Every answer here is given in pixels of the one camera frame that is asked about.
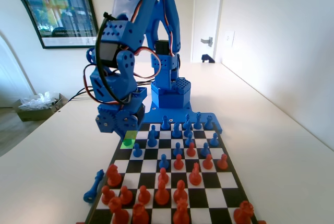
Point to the blue geared gripper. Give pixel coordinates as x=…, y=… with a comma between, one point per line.
x=112, y=121

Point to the blue chess pawn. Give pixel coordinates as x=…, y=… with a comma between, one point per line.
x=214, y=141
x=164, y=164
x=189, y=141
x=204, y=151
x=153, y=130
x=137, y=152
x=128, y=143
x=178, y=151

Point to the blue chess queen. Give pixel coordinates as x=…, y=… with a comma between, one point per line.
x=93, y=188

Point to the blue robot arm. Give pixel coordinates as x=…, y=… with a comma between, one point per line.
x=167, y=12

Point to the blue chess rook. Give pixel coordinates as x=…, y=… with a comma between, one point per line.
x=165, y=124
x=208, y=124

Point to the red chess pawn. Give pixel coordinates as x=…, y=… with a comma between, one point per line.
x=208, y=164
x=191, y=151
x=125, y=197
x=222, y=164
x=144, y=197
x=107, y=196
x=178, y=164
x=163, y=174

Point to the red chess knight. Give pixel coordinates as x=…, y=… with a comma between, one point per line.
x=195, y=178
x=118, y=213

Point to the red chess queen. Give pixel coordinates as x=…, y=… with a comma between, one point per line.
x=141, y=216

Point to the red chess king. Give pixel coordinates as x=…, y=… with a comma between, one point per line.
x=181, y=214

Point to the clear plastic bag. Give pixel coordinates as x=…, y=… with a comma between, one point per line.
x=39, y=101

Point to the cardboard box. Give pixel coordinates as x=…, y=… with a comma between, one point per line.
x=34, y=114

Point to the black and white chessboard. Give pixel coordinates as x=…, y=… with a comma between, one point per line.
x=146, y=167

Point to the framed map poster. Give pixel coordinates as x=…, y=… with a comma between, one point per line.
x=65, y=7

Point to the blue table clamp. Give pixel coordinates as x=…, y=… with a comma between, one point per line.
x=208, y=58

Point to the white door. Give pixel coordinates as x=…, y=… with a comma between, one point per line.
x=206, y=12

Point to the blue base plate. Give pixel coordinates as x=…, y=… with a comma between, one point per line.
x=180, y=114

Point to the white switch plate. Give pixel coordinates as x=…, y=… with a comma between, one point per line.
x=229, y=39

